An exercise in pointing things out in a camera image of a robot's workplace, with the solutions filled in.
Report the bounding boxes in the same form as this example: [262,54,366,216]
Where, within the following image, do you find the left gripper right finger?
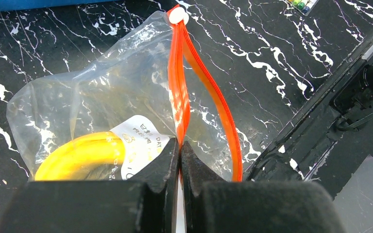
[180,142,345,233]

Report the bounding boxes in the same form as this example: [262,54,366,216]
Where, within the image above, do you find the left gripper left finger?
[0,138,179,233]

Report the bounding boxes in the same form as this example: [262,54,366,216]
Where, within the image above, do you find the yellow toy banana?
[34,131,125,181]

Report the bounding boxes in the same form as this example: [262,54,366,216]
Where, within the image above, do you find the clear orange zip bag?
[7,6,245,182]

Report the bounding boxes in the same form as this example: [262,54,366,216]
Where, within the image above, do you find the coloured marker pack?
[285,0,319,16]

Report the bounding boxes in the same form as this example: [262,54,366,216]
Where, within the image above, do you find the blue plastic bin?
[0,0,112,12]

